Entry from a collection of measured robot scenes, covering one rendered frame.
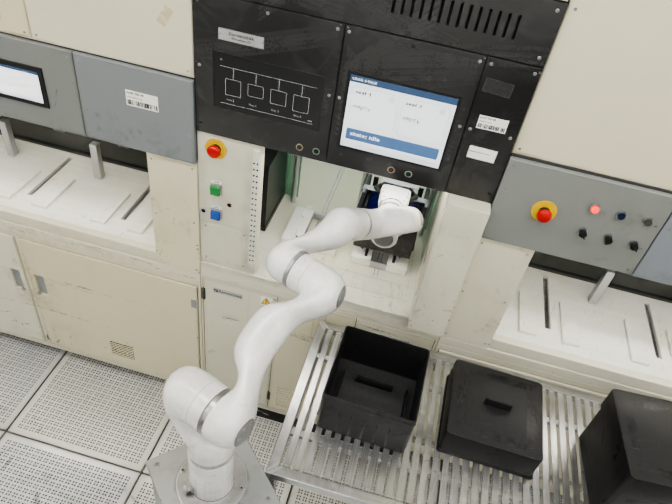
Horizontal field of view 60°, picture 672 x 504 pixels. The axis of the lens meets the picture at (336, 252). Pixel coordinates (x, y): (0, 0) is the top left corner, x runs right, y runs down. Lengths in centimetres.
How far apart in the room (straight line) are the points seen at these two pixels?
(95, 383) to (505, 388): 181
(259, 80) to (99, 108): 53
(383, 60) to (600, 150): 59
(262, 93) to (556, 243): 93
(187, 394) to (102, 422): 142
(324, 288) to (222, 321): 96
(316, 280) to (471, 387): 72
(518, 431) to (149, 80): 147
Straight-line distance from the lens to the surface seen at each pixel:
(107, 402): 284
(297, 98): 163
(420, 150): 162
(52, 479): 271
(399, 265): 216
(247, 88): 167
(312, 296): 140
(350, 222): 147
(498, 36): 149
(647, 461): 183
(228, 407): 136
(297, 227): 224
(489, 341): 207
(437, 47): 150
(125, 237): 227
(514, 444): 186
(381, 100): 157
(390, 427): 175
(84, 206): 244
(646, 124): 163
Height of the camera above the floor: 233
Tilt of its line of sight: 42 degrees down
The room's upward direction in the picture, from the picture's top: 10 degrees clockwise
